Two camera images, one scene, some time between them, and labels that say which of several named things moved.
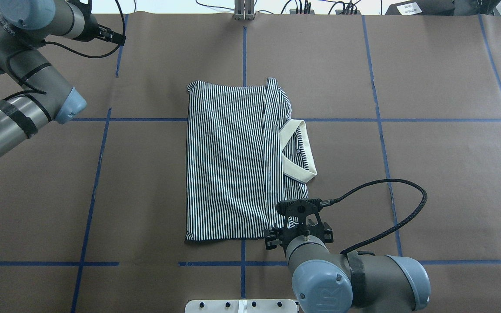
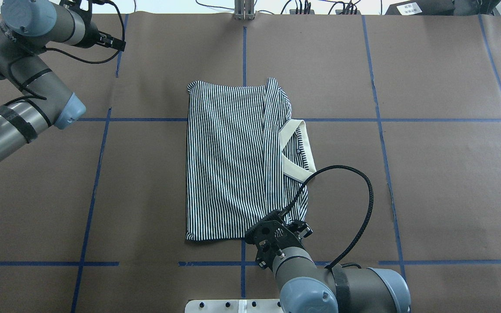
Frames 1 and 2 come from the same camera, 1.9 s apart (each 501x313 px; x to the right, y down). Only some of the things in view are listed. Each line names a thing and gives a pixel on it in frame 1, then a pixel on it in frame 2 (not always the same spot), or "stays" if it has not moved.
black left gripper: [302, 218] → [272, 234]
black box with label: [422, 8] stays
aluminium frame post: [244, 10] stays
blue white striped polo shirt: [243, 158] stays
